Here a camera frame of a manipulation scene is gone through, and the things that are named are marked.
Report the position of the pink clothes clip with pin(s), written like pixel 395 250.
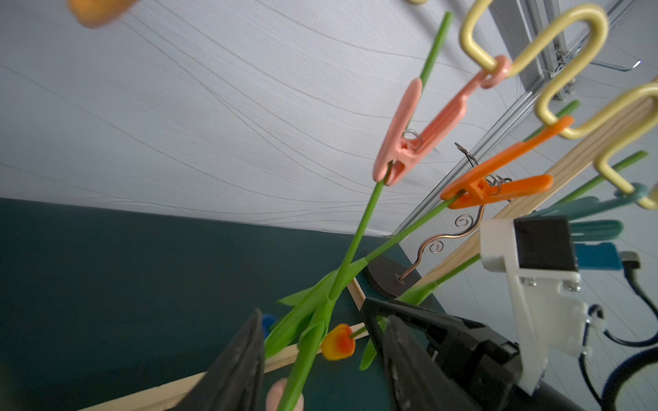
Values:
pixel 398 155

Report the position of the yellow wavy clothes hanger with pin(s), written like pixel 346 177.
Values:
pixel 518 22

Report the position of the teal clothes clip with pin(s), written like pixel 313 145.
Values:
pixel 600 230

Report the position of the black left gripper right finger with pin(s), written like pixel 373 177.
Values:
pixel 415 381

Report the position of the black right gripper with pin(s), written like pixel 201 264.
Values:
pixel 483 363

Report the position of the blue tulip flower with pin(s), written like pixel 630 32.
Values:
pixel 411 226

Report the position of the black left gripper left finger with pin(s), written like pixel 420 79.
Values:
pixel 234 380

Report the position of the metal hook bracket right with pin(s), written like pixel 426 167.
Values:
pixel 565 57

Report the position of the pink tulip flower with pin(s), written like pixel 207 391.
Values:
pixel 287 395

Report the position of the wooden clothes rack frame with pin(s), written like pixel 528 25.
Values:
pixel 169 395

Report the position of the bronze wire jewelry stand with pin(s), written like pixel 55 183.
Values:
pixel 391 279

